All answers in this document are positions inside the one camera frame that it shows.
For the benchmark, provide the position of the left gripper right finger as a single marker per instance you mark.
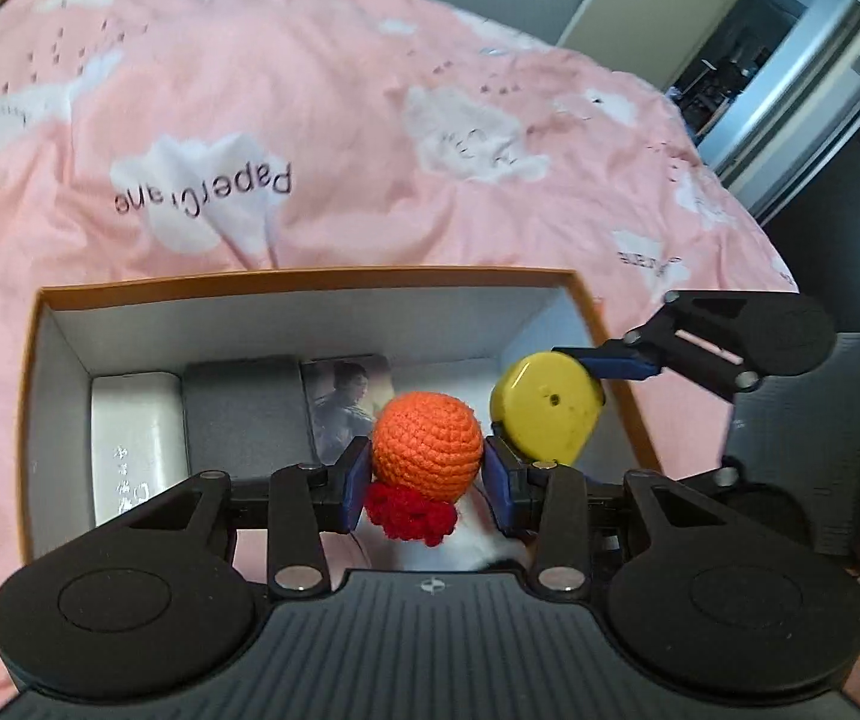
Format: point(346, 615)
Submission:
point(547, 503)

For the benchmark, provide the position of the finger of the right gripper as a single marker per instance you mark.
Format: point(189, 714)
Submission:
point(613, 361)

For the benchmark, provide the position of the white door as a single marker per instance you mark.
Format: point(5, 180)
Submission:
point(795, 114)

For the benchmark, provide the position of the pink patterned duvet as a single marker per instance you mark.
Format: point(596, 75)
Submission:
point(155, 138)

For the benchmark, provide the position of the dark grey square box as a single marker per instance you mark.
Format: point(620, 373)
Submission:
point(246, 418)

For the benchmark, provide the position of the white case in box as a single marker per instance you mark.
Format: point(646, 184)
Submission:
point(137, 440)

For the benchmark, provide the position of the orange crochet octopus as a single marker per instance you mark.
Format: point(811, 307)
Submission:
point(426, 451)

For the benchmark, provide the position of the yellow tape measure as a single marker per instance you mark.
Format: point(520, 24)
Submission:
point(547, 406)

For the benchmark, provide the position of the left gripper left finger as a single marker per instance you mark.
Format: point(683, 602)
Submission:
point(313, 513)

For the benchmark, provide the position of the photo card box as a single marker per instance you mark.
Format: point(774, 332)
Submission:
point(344, 397)

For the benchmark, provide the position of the orange cardboard box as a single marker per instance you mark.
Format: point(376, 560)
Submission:
point(450, 330)

